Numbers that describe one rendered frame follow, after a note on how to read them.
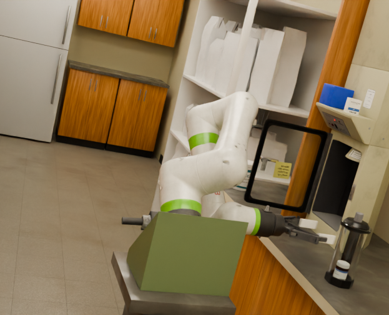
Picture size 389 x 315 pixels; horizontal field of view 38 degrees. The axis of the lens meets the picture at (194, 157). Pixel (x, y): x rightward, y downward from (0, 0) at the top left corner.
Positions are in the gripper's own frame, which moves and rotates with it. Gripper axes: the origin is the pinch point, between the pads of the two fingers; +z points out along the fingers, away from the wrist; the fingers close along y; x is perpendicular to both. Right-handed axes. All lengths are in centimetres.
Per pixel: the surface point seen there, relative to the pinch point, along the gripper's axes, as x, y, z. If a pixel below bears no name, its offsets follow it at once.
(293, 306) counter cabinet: 32.8, 7.1, 2.0
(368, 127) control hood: -36, 31, 26
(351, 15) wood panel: -79, 68, 25
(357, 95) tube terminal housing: -46, 51, 29
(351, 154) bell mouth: -22, 45, 31
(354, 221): -6.1, -1.7, 10.2
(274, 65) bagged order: -49, 157, 33
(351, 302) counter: 18.0, -15.1, 8.9
